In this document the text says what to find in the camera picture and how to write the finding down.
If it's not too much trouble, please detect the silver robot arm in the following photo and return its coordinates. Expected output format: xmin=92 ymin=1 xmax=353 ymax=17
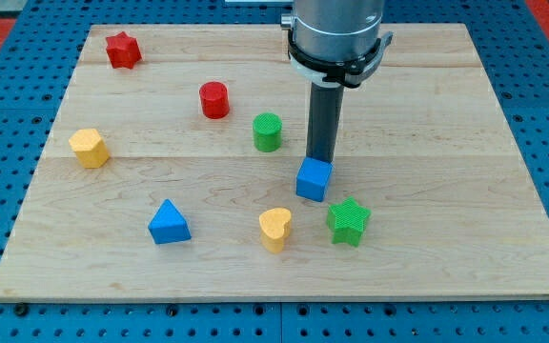
xmin=281 ymin=0 xmax=393 ymax=89

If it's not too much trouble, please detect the blue cube block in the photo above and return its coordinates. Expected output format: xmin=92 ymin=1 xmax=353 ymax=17
xmin=295 ymin=157 xmax=334 ymax=202

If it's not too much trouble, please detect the green cylinder block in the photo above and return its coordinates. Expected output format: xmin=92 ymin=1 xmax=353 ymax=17
xmin=253 ymin=112 xmax=282 ymax=152

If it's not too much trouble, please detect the yellow heart block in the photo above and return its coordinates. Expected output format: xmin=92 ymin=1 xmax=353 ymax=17
xmin=258 ymin=208 xmax=292 ymax=253

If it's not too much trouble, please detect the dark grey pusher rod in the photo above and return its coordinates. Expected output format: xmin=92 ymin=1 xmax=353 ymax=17
xmin=306 ymin=83 xmax=344 ymax=163

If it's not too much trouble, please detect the green star block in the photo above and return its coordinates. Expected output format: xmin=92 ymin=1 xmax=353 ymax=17
xmin=326 ymin=196 xmax=371 ymax=247

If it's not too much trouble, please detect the red cylinder block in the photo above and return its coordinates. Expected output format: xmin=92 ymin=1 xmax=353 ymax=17
xmin=199 ymin=81 xmax=230 ymax=119

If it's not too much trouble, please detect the wooden board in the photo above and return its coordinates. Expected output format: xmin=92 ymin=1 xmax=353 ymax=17
xmin=0 ymin=24 xmax=549 ymax=304

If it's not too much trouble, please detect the blue triangle block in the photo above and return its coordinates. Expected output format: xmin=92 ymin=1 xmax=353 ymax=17
xmin=148 ymin=199 xmax=192 ymax=244

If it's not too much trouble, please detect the yellow hexagon block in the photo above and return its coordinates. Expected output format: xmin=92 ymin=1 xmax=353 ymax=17
xmin=69 ymin=129 xmax=110 ymax=169

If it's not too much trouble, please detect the red star block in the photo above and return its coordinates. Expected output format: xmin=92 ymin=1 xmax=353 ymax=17
xmin=106 ymin=31 xmax=142 ymax=70

